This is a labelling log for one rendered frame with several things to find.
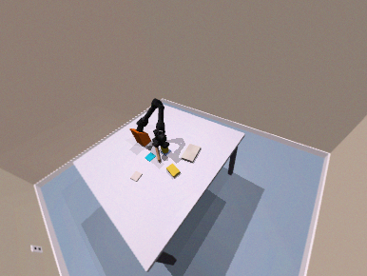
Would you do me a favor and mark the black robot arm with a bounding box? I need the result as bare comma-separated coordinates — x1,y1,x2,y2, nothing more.
135,98,167,148

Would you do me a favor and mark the yellow rectangular block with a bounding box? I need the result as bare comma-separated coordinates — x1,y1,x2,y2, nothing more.
166,164,180,178

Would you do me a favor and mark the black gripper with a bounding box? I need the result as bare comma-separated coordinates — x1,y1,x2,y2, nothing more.
152,137,169,148

